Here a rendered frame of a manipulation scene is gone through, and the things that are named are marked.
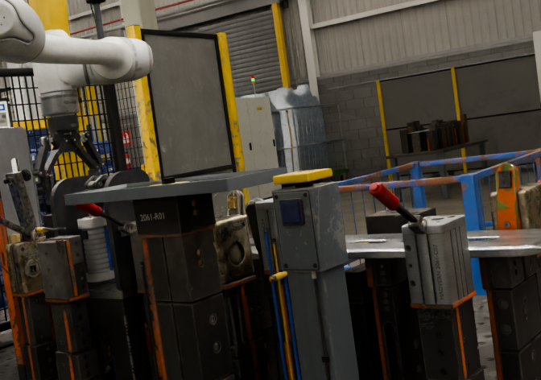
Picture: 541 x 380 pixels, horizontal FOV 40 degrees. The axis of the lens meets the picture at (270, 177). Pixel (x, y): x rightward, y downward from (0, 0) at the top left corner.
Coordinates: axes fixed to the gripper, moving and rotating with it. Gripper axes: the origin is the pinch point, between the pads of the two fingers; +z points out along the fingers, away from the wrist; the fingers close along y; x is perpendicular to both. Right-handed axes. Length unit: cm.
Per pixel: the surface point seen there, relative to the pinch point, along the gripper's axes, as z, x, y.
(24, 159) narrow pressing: -11.1, 26.3, 5.0
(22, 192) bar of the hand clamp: -3.1, -2.1, -15.7
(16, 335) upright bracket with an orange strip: 31.7, 9.2, -16.1
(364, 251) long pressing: 13, -89, -9
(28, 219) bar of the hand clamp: 3.4, -2.1, -15.3
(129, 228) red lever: 5, -49, -25
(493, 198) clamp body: 8, -103, 13
